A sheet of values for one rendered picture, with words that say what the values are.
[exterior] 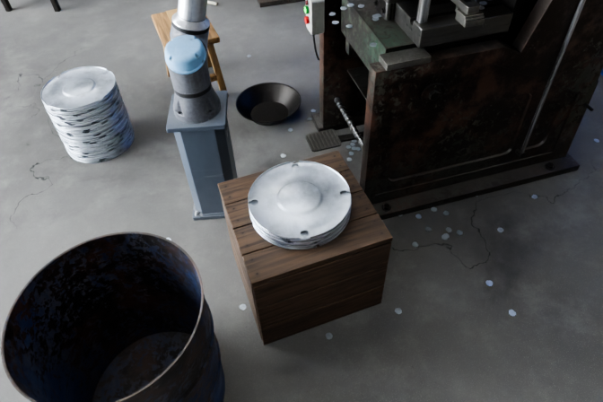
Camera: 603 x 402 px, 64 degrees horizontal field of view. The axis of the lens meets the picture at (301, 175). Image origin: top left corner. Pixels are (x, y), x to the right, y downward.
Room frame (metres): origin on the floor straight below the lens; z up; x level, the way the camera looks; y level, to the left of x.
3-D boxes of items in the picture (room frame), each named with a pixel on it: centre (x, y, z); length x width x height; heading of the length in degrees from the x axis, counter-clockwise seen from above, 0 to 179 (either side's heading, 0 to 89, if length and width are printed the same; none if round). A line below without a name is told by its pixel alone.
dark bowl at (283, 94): (1.80, 0.14, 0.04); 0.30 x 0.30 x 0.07
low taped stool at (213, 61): (2.05, 0.51, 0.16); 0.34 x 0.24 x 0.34; 21
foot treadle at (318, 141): (1.48, -0.32, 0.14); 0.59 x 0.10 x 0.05; 105
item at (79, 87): (1.65, 0.88, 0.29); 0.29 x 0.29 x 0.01
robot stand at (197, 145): (1.27, 0.33, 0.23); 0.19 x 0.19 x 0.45; 3
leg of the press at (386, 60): (1.29, -0.65, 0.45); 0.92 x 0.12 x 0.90; 105
